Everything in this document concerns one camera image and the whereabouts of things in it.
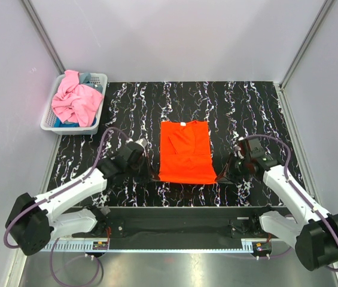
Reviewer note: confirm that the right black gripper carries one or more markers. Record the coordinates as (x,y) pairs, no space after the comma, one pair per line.
(234,178)

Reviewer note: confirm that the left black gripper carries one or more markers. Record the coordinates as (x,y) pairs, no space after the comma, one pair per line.
(148,173)

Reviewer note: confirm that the orange t shirt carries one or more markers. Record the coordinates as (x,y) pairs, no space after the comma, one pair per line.
(185,153)

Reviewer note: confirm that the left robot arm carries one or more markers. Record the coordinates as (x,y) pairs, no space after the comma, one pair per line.
(35,221)

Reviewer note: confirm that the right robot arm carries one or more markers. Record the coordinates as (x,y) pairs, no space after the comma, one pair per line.
(312,231)

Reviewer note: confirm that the pink t shirt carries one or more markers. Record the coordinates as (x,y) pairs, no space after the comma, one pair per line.
(76,98)

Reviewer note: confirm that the blue t shirt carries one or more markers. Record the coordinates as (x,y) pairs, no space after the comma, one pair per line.
(67,125)

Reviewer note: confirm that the grey t shirt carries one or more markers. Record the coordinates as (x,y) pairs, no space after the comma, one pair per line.
(84,78)

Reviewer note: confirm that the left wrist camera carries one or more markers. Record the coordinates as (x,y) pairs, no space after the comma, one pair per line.
(142,142)

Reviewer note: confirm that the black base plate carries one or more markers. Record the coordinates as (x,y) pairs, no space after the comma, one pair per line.
(182,228)

